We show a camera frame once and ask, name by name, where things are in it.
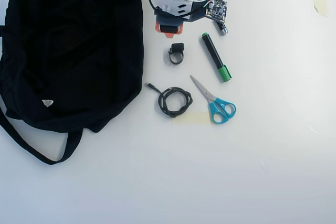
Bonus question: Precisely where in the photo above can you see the coiled black usb cable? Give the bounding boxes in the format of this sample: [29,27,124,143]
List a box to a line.
[145,82,194,119]

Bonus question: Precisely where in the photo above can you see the black fabric bag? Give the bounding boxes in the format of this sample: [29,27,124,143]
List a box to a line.
[0,0,145,166]

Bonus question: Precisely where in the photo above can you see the wide beige masking tape strip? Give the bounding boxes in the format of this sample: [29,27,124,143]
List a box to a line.
[171,111,211,125]

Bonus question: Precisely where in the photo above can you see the black marker with green cap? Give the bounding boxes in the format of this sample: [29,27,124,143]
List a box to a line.
[201,31,233,83]

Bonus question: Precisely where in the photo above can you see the black cylindrical battery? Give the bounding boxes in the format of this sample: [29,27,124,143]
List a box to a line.
[216,21,229,36]

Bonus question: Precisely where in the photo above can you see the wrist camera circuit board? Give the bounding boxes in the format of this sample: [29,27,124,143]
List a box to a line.
[205,0,228,24]

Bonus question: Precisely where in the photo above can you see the blue handled scissors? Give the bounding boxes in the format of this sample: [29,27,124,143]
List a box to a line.
[189,74,237,125]

